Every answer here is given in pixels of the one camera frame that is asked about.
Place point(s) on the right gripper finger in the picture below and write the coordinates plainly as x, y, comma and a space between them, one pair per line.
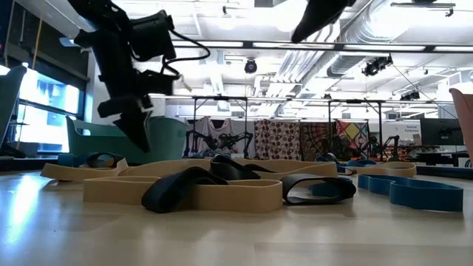
321, 14

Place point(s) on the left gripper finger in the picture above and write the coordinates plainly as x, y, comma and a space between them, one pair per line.
122, 109
138, 133

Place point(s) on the beige rubber band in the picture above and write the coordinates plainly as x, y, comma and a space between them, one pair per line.
303, 168
159, 168
391, 170
240, 197
74, 173

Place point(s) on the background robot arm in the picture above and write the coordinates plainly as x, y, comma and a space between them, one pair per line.
192, 136
393, 142
240, 137

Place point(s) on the light green plastic basket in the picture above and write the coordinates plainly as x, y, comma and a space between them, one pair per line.
166, 144

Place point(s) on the black overhead rig beam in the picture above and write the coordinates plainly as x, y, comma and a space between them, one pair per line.
336, 46

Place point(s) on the white hanging cloth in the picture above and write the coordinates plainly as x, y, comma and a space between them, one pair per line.
207, 127

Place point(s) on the black ceiling lamp cluster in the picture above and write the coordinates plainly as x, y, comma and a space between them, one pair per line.
375, 66

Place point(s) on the black roller blind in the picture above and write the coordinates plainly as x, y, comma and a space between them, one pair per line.
22, 37

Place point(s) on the small black ceiling lamp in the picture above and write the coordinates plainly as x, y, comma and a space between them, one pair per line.
410, 96

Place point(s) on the colourful diamond hanging cloth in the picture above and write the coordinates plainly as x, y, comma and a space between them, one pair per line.
353, 131

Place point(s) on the brown mandala hanging cloth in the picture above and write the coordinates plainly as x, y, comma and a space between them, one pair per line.
314, 140

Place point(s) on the dotted hanging cloth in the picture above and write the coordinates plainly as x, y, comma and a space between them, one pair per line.
277, 140

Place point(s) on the black background monitor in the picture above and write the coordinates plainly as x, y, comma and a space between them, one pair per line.
441, 131

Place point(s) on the orange plastic basket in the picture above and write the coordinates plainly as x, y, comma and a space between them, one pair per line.
465, 118

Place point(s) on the black background desk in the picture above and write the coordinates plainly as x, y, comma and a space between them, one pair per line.
439, 159

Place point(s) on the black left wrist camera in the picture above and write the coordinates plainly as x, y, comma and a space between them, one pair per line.
151, 35

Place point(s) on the silver ventilation duct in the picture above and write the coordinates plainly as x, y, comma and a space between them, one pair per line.
343, 63

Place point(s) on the black hanging dome camera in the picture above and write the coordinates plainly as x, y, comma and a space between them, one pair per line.
250, 67

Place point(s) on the black metal frame stand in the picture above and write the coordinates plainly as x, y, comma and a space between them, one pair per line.
354, 101
220, 98

